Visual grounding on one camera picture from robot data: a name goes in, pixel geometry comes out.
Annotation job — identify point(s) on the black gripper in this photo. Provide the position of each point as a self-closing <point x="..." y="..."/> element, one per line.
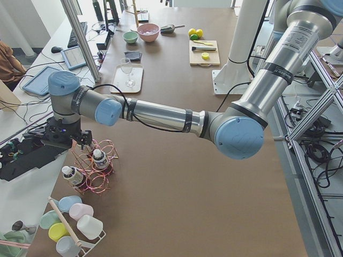
<point x="75" y="132"/>

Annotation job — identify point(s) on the tea bottle white cap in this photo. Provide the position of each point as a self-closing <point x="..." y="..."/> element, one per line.
<point x="73" y="175"/>
<point x="100" y="159"/>

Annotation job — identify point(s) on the copper wire bottle basket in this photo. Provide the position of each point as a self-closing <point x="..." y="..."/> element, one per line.
<point x="97" y="180"/>

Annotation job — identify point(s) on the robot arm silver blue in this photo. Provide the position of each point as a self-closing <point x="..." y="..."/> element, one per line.
<point x="239" y="131"/>

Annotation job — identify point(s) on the light blue plastic cup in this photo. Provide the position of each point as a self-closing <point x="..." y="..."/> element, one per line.
<point x="67" y="202"/>

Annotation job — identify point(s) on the black equipment case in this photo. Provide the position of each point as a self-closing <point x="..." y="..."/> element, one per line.
<point x="19" y="157"/>

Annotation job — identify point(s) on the pink plastic cup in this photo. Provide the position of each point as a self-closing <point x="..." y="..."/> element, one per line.
<point x="78" y="210"/>

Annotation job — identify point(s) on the blue teach pendant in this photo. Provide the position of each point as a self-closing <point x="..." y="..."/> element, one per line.
<point x="38" y="85"/>
<point x="73" y="58"/>

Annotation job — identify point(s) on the cream serving tray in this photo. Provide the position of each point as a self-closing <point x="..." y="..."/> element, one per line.
<point x="119" y="79"/>

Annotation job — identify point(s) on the green plastic cup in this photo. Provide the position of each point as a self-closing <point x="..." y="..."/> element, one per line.
<point x="48" y="219"/>

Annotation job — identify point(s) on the clear wine glass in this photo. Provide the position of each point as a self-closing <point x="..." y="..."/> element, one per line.
<point x="126" y="67"/>

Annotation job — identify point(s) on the white plastic cup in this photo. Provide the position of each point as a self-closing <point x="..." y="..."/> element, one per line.
<point x="90" y="226"/>

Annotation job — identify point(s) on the yellow plastic cup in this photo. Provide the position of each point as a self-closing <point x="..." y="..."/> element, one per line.
<point x="57" y="231"/>

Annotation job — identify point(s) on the black computer mouse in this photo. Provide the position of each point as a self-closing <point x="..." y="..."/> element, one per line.
<point x="56" y="49"/>

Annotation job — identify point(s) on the grey folded cloth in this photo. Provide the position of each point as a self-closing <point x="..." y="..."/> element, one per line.
<point x="133" y="56"/>

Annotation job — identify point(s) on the grey plastic cup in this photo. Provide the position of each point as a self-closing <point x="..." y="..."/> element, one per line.
<point x="66" y="247"/>

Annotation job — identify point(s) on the steel cocktail jigger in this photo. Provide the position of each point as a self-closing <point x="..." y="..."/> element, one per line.
<point x="20" y="226"/>

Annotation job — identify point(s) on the small mint green bowl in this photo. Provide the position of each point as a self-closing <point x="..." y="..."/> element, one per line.
<point x="130" y="37"/>

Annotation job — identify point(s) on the pink bowl with ice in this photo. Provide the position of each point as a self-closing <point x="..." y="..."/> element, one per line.
<point x="148" y="32"/>

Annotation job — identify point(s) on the green bowl with utensils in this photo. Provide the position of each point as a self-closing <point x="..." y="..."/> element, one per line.
<point x="12" y="243"/>

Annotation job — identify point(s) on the wooden cutting board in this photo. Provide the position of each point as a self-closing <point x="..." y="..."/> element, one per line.
<point x="195" y="57"/>

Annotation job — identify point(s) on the steel ice scoop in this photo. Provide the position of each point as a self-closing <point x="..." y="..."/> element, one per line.
<point x="169" y="29"/>

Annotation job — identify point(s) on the steel muddler black tip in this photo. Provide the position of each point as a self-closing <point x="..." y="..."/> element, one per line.
<point x="204" y="49"/>

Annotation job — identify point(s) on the half lemon slice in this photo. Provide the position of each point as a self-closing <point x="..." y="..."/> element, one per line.
<point x="205" y="55"/>

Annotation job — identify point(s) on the yellow plastic knife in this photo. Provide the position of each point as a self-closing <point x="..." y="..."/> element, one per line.
<point x="203" y="42"/>

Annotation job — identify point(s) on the aluminium frame post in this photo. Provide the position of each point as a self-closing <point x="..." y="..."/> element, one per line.
<point x="72" y="16"/>

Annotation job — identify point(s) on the white wire cup rack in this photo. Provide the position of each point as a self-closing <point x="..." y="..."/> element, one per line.
<point x="71" y="225"/>

